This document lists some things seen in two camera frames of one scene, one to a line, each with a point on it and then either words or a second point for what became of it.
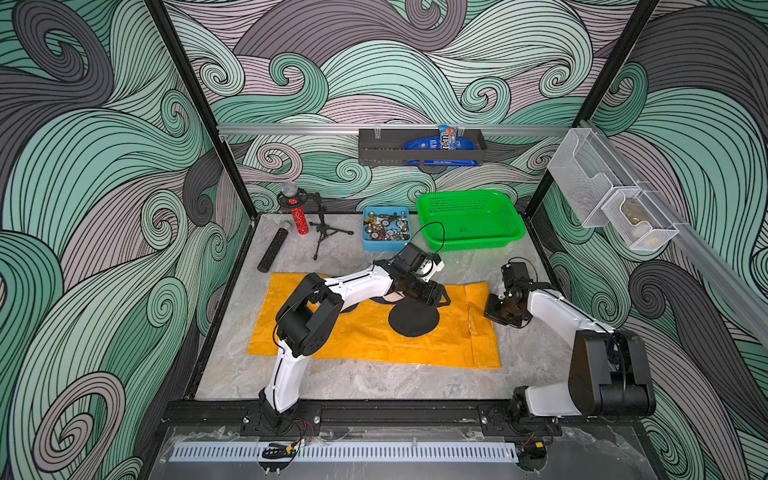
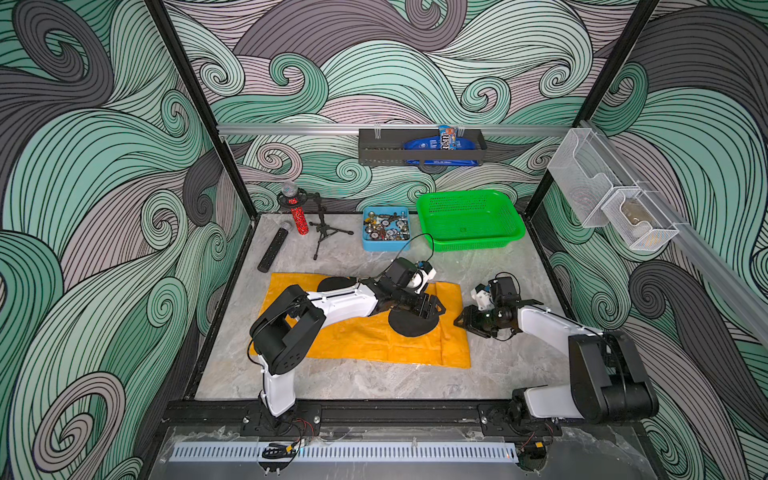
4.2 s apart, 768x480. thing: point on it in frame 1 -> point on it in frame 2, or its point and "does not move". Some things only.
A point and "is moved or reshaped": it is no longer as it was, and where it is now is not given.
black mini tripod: [323, 228] does not move
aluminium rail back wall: [343, 129] does not move
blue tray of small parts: [385, 228] does not move
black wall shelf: [385, 146] does not move
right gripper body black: [500, 309] -> [486, 321]
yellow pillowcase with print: [464, 336] is moved or reshaped
